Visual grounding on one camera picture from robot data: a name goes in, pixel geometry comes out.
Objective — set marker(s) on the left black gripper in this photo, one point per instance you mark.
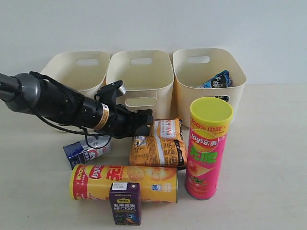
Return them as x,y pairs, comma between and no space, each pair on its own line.
123,123

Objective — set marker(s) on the orange snack bag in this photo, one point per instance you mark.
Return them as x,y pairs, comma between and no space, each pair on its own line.
164,147

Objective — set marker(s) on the pink Lay's chip can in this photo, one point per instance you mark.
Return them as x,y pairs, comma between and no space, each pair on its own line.
210,119

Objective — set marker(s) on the yellow Lay's chip can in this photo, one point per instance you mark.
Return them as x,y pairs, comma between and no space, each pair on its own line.
158,184

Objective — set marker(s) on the blue snack bag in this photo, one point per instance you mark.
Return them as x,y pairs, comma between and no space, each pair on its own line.
220,80

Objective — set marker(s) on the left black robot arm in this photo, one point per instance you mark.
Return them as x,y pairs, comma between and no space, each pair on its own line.
60,106

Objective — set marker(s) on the middle cream bin, square mark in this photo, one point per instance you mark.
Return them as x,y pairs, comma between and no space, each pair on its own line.
148,79

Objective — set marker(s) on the right cream bin, circle mark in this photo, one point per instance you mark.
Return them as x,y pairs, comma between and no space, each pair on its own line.
193,67

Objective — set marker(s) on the blue white milk carton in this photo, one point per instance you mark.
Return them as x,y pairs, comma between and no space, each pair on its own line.
87,149

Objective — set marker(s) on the purple juice carton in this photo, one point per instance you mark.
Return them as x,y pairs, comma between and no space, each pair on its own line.
125,200

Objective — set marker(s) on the left cream bin, triangle mark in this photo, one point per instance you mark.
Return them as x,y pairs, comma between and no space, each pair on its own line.
84,71

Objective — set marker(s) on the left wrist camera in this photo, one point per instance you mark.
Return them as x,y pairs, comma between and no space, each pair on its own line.
108,94

